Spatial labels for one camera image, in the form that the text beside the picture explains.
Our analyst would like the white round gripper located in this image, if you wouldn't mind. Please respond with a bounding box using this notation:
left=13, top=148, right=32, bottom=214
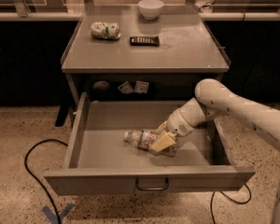
left=150, top=108, right=196, bottom=153

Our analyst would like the clear plastic water bottle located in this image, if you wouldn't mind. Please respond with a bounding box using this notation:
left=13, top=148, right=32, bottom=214
left=124, top=130, right=178, bottom=157

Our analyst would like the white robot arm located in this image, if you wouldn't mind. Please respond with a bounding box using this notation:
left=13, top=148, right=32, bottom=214
left=150, top=78, right=280, bottom=153

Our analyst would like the grey open top drawer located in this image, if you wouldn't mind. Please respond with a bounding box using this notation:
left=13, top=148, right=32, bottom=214
left=45, top=93, right=255, bottom=195

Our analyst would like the white tag card right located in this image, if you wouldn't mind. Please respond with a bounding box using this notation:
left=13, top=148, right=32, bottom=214
left=134, top=80, right=149, bottom=93

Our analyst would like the white tag card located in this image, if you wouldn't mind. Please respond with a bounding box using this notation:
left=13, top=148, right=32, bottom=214
left=134, top=80, right=149, bottom=93
left=118, top=81, right=133, bottom=94

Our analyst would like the white tag card left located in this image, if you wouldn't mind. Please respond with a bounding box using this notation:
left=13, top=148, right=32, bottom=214
left=118, top=81, right=133, bottom=94

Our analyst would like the round grey object under table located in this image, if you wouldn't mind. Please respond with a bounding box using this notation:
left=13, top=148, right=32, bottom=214
left=92, top=80, right=110, bottom=97

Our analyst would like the grey metal cabinet table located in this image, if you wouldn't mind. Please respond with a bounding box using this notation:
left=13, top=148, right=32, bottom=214
left=62, top=16, right=229, bottom=101

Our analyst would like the dark chocolate bar packet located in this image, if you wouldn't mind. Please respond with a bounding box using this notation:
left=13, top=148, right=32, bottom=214
left=130, top=36, right=160, bottom=47

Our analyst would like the crushed green white can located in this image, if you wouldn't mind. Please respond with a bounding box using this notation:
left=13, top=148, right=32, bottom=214
left=91, top=21, right=120, bottom=40

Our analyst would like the white ceramic bowl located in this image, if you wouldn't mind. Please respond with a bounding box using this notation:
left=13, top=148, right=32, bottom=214
left=138, top=0, right=164, bottom=20

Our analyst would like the long white back counter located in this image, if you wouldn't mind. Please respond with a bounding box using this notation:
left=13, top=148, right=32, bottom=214
left=0, top=5, right=280, bottom=22

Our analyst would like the metal drawer handle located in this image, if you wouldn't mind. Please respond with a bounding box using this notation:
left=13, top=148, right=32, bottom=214
left=135, top=178, right=169, bottom=191

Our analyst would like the black floor cable right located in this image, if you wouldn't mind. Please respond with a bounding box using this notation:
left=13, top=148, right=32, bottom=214
left=209, top=183, right=252, bottom=224

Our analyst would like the black floor cable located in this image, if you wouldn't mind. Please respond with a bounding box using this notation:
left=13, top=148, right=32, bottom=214
left=23, top=138, right=69, bottom=224
left=209, top=183, right=252, bottom=224

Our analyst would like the black floor cable left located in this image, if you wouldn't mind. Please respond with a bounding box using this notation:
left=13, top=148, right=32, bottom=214
left=23, top=138, right=69, bottom=224

